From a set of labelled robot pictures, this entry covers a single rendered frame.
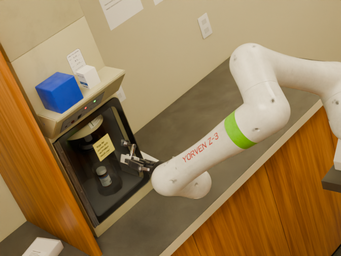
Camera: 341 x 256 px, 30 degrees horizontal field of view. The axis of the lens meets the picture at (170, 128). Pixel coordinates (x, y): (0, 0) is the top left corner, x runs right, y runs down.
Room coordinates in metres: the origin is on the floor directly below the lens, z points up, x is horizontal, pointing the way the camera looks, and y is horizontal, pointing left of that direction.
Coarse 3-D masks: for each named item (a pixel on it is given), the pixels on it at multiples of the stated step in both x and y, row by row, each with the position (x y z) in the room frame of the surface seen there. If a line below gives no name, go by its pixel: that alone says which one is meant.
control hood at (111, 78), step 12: (108, 72) 2.04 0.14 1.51; (120, 72) 2.00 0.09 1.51; (108, 84) 1.96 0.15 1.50; (120, 84) 2.06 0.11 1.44; (84, 96) 1.92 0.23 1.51; (96, 96) 1.95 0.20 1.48; (108, 96) 2.04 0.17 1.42; (72, 108) 1.87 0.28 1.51; (48, 120) 1.87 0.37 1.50; (60, 120) 1.84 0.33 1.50; (48, 132) 1.90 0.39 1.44
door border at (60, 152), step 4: (56, 144) 1.92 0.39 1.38; (60, 148) 1.92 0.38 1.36; (60, 152) 1.92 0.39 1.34; (64, 156) 1.92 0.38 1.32; (64, 160) 1.92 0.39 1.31; (68, 160) 1.93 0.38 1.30; (64, 164) 1.91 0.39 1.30; (68, 164) 1.92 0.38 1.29; (68, 168) 1.92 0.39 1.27; (72, 172) 1.92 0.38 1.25; (72, 176) 1.92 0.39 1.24; (76, 180) 1.92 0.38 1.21; (76, 184) 1.92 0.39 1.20; (76, 188) 1.91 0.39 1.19; (80, 188) 1.92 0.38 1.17; (80, 192) 1.92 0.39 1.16; (80, 196) 1.91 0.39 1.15; (84, 196) 1.92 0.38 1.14; (84, 200) 1.92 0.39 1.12; (88, 204) 1.92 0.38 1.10; (88, 208) 1.92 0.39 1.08; (92, 212) 1.92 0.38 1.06; (92, 216) 1.92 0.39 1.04; (92, 220) 1.91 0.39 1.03; (96, 220) 1.93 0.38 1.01; (96, 224) 1.92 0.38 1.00
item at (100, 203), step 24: (96, 120) 2.02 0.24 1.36; (120, 120) 2.07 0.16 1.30; (72, 144) 1.95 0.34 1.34; (120, 144) 2.05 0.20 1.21; (72, 168) 1.93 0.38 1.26; (96, 168) 1.98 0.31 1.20; (120, 168) 2.03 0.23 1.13; (96, 192) 1.95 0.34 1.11; (120, 192) 2.01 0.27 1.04; (96, 216) 1.93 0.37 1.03
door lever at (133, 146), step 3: (126, 141) 2.07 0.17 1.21; (126, 144) 2.05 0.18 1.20; (129, 144) 2.04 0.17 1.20; (132, 144) 2.03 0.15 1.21; (132, 147) 2.02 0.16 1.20; (135, 147) 2.02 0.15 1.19; (132, 150) 2.02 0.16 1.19; (129, 153) 2.02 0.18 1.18; (132, 153) 2.01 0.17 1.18; (132, 156) 2.01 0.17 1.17
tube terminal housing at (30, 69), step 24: (72, 24) 2.07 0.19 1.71; (48, 48) 2.00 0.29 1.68; (72, 48) 2.05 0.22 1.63; (96, 48) 2.10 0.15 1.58; (24, 72) 1.94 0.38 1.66; (48, 72) 1.98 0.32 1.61; (72, 72) 2.03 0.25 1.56; (24, 96) 1.94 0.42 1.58; (48, 144) 1.94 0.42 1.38; (72, 192) 1.94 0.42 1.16; (144, 192) 2.07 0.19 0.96; (120, 216) 1.99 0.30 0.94
